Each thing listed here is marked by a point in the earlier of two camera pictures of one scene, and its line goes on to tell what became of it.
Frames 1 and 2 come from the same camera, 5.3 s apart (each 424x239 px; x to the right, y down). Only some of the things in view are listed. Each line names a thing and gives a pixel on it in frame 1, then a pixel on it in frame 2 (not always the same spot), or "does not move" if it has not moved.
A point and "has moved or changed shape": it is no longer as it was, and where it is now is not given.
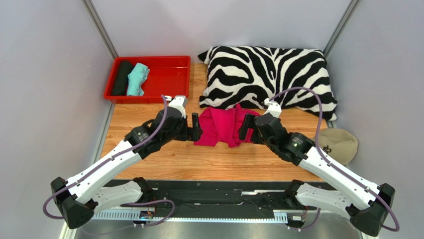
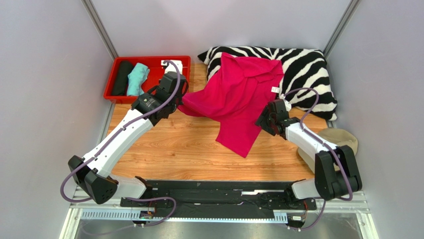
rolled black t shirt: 120,83 does not move
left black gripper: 190,133 to 179,100
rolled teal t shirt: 138,76 does not move
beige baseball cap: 339,146 does not move
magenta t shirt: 223,125 has moved or changed shape
